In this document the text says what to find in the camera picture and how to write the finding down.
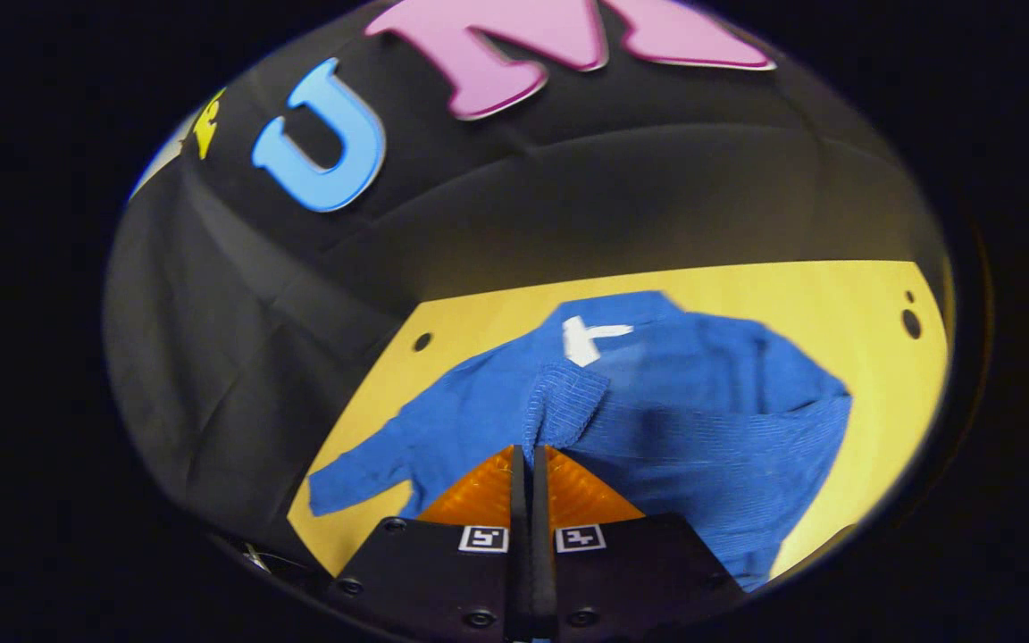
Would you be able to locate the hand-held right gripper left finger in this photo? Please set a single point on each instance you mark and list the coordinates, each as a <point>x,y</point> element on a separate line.
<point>520,554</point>

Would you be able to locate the blue button shirt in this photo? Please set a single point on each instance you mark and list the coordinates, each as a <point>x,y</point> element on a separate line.
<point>702,420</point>

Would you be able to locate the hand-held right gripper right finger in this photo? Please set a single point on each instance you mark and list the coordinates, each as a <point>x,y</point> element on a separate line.
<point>543,554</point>

